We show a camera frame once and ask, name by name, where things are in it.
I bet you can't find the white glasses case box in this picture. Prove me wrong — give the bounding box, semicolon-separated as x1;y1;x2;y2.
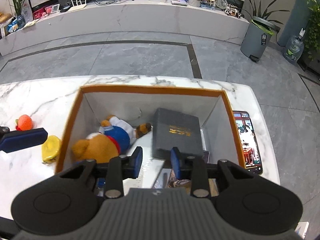
123;132;164;195

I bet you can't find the black smartphone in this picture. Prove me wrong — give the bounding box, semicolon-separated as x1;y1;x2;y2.
233;111;263;175

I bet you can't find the orange storage box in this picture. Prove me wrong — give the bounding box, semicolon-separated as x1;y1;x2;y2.
55;85;245;191

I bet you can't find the green potted plant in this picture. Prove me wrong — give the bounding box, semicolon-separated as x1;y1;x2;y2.
248;0;289;36

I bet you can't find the yellow tape measure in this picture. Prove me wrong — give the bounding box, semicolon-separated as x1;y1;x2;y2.
41;135;61;164

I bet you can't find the grey trash bin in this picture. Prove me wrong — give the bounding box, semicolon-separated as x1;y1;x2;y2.
240;16;280;62

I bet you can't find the blue water jug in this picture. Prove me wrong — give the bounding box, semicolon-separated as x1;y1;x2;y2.
283;28;305;64

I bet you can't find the dark grey gift box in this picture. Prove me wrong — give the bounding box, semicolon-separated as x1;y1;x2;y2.
152;108;203;160

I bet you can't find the dark picture card pack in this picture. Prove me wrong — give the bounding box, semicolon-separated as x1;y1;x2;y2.
152;149;211;189

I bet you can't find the orange crochet ball toy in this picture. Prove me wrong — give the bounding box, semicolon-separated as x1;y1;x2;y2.
16;114;33;131

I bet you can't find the brown plush bear keychain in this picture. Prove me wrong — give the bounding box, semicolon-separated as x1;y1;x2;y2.
72;115;152;164

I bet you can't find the white wifi router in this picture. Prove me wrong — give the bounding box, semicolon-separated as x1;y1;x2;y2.
68;0;87;11

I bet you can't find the white marble tv bench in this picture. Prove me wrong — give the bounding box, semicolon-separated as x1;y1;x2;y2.
1;0;249;56

